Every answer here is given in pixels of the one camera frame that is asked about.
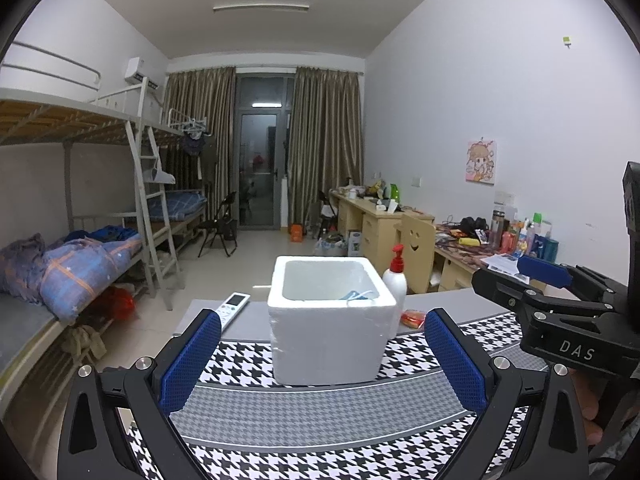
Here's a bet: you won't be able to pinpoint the person's right hand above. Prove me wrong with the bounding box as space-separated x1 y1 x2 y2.
570 368 606 445

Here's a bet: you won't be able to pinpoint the white papers on desk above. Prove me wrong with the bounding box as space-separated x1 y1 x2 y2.
480 254 529 284

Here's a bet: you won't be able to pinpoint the houndstooth table mat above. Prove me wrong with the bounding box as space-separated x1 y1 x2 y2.
119 309 551 480

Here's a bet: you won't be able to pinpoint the white remote control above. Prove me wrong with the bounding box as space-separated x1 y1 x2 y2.
216 292 250 332

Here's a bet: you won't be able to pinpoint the red snack packet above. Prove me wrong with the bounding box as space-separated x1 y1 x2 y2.
400 310 426 330

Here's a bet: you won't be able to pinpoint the wooden smiley chair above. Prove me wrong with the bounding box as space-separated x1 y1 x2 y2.
399 214 436 294

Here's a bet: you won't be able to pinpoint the white pump lotion bottle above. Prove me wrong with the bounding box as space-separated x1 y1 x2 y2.
383 244 408 339

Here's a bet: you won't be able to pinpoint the wooden desk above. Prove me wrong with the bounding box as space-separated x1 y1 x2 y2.
331 191 496 294

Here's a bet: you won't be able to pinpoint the black folding chair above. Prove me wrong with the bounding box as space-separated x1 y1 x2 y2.
196 191 238 257

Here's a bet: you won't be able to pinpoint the white foam box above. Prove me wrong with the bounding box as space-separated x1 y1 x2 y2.
267 256 396 386

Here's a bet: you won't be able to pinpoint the blue plaid quilt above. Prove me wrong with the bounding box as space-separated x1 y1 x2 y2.
1 226 142 323

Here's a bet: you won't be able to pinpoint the grey trash bucket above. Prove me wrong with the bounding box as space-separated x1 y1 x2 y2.
318 236 348 257

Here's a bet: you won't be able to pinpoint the orange item on floor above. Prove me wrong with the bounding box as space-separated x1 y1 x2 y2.
290 223 304 243

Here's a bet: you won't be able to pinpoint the right brown curtain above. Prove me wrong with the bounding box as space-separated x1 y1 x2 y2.
288 67 363 226

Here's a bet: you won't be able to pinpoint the brown curtain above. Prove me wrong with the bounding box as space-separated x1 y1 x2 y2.
288 67 363 226
163 67 236 220

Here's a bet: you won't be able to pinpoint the metal bunk bed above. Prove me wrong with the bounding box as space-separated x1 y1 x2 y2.
1 41 205 405

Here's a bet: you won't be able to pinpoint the left brown curtain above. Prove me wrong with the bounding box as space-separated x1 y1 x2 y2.
163 67 236 220

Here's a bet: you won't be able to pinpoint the glass balcony door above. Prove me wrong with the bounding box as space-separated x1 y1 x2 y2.
233 73 295 230

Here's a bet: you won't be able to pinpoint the ceiling tube light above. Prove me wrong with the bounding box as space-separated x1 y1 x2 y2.
212 2 310 12

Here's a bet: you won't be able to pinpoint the anime wall poster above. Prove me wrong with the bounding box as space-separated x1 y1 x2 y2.
465 138 497 185

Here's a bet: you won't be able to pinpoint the wall air conditioner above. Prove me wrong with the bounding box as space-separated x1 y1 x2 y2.
124 56 165 90

